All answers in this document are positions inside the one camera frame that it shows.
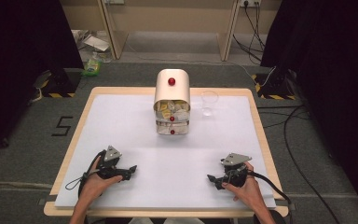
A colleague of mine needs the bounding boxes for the black stand base striped tape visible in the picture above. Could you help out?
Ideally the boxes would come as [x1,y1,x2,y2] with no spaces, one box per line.
[251,66,296,101]
[40,67,82,99]

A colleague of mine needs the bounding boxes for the white table sheet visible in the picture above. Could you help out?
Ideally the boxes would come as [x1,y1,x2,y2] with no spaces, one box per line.
[54,93,277,209]

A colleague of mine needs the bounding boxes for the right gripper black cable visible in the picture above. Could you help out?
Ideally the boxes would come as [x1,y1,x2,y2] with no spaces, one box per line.
[246,170,294,217]

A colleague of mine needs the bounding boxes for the person's light clothing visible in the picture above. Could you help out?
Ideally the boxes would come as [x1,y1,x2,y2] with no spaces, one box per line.
[128,217,205,224]

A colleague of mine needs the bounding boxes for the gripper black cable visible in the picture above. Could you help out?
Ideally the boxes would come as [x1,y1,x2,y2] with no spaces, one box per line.
[64,149,107,198]
[246,170,294,217]

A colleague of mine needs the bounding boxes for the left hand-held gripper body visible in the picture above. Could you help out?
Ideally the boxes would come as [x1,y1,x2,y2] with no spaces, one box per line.
[97,145,129,181]

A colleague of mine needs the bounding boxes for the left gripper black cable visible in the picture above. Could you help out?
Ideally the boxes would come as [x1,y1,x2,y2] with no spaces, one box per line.
[64,149,107,198]

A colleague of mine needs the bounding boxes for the light wooden furniture frame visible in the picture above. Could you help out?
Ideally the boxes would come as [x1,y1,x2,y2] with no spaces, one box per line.
[59,0,282,63]

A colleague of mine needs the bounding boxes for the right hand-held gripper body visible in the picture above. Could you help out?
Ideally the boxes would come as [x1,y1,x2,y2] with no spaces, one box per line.
[220,152,253,189]

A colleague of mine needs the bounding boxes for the black cables from socket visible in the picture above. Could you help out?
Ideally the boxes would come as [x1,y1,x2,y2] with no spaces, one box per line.
[232,1,267,63]

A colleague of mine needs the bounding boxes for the pile of small packets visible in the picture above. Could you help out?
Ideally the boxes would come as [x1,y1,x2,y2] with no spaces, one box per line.
[156,100,190,135]

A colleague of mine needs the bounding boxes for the clear glass cup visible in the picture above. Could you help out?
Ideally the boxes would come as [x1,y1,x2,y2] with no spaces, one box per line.
[200,90,220,119]

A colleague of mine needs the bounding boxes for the black floor cables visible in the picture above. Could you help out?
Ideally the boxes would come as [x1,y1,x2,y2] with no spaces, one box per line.
[256,104,343,224]

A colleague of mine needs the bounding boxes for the green labelled plastic bottle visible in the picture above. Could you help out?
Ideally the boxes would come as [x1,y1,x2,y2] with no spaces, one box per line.
[81,51,103,77]

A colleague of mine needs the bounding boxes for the person's right hand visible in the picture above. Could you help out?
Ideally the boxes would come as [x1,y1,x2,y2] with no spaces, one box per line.
[221,161,263,206]

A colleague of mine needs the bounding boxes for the person's left hand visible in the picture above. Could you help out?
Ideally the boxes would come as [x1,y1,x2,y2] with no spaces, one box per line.
[78,156,124,203]

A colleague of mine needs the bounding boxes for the white drawer cabinet red knobs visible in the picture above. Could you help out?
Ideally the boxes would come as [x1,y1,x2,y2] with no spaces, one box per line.
[152,68,191,136]

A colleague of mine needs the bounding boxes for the pile of papers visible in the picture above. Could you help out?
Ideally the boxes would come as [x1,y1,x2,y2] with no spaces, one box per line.
[71,29,114,54]

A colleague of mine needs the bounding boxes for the white wall socket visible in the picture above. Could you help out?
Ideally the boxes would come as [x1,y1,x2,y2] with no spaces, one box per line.
[239,0,262,7]

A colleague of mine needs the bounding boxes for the black curtain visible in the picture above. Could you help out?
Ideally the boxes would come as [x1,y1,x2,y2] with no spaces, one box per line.
[259,0,358,218]
[0,0,85,161]

